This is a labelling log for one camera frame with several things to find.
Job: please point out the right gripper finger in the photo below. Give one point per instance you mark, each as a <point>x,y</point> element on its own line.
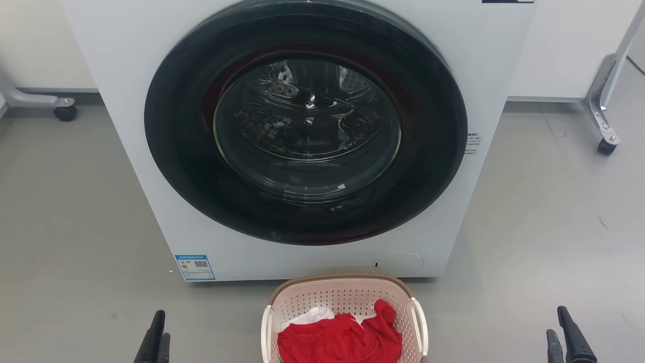
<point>577,345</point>
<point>555,350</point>

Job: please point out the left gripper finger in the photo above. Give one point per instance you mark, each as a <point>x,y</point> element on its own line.
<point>164,350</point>
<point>150,343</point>

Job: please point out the pink perforated laundry basket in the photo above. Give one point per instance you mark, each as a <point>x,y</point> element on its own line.
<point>342,297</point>

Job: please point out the blue energy label sticker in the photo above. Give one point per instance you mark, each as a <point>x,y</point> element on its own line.
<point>194,267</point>

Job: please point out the white garment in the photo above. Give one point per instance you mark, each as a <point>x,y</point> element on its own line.
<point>312,316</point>

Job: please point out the round white filter cover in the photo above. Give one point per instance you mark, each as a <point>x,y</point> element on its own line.
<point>400,263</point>

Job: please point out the red garment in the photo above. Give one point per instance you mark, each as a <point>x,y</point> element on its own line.
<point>342,340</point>

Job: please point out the white front-load washing machine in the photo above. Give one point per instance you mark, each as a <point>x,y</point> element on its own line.
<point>126,151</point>

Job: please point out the black round washer door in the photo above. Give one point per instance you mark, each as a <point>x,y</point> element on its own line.
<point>176,151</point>

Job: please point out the small printed text sticker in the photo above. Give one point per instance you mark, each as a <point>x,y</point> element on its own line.
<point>472,143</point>

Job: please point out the white partition panel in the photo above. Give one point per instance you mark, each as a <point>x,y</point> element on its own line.
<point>35,40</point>
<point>564,45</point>

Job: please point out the grey metal caster frame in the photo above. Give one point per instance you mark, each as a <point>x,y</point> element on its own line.
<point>599,96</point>
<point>30,98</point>

